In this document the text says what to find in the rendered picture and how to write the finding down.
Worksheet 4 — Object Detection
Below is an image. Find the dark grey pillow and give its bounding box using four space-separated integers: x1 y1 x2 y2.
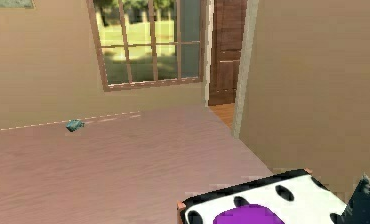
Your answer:
339 173 370 224

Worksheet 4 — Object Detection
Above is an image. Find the white bed with black spots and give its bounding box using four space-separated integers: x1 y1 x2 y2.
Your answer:
176 168 349 224

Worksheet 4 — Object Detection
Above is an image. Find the small teal cloth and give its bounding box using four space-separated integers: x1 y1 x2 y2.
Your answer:
65 119 86 133

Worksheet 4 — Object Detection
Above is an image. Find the framed grey wall picture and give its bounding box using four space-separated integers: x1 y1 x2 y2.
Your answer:
0 0 36 10

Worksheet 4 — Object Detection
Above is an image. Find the dark brown wooden door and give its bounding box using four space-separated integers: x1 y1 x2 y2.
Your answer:
208 0 248 107

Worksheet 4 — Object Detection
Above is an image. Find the brown framed window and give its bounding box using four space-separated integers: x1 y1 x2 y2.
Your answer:
85 0 209 93

